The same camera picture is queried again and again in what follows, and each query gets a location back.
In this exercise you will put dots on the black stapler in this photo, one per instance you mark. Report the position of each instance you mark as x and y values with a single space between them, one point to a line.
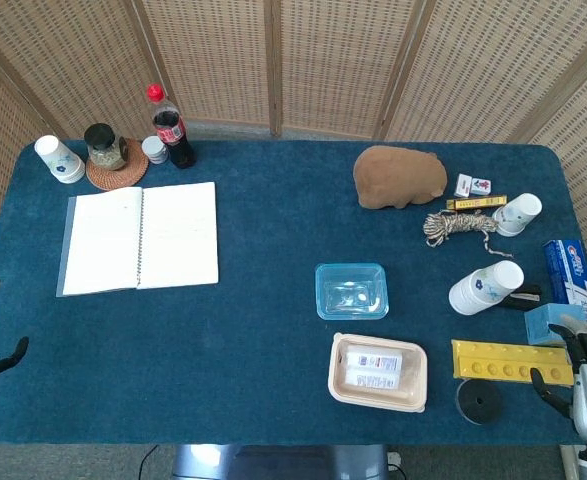
524 296

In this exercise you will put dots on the yellow perforated block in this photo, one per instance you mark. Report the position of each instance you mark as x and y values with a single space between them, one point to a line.
503 361

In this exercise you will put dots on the white mahjong tile red print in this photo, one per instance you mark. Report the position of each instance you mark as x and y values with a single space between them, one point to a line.
463 184

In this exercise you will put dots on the glass jar black lid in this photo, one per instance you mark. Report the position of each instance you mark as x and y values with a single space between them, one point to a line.
105 147

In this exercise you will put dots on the brown plush capybara toy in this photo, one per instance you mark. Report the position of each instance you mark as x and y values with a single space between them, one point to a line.
399 176

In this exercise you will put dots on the beige lidded food container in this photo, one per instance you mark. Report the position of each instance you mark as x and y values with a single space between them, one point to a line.
378 372

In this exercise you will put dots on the light blue small box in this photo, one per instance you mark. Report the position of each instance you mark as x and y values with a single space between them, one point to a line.
543 325

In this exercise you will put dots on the dark blue table cloth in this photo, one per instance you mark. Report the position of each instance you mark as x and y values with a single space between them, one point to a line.
273 350

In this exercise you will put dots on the bamboo folding screen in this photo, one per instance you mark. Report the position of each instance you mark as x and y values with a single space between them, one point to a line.
323 60

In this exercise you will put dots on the blue toothpaste box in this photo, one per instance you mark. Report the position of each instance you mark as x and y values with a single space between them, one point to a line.
575 285

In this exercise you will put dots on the round woven rattan coaster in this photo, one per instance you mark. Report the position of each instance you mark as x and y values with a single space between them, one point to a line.
119 172

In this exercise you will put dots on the yellow black rectangular bar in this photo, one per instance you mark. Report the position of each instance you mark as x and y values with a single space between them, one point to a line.
475 202

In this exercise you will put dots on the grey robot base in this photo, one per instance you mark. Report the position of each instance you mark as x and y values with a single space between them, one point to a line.
280 462

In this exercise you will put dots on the white mahjong tile colourful print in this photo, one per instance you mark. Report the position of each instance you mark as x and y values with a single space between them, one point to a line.
480 186

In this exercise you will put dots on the white spiral notebook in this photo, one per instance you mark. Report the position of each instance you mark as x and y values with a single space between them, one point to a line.
140 237

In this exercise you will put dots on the cola bottle red cap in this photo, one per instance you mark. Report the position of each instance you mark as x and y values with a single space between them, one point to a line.
171 132

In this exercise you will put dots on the black round disc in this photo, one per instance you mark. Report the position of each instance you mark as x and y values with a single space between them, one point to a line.
479 402

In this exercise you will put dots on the clear blue plastic container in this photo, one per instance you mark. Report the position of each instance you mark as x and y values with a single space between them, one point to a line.
351 291

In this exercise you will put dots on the white paper cup stack blue flower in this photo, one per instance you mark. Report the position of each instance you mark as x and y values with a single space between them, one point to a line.
485 288
518 214
59 160

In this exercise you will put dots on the white medicine box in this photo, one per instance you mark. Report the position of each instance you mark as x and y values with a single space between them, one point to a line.
373 370

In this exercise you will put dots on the small white pill bottle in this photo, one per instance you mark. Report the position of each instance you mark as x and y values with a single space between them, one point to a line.
155 149

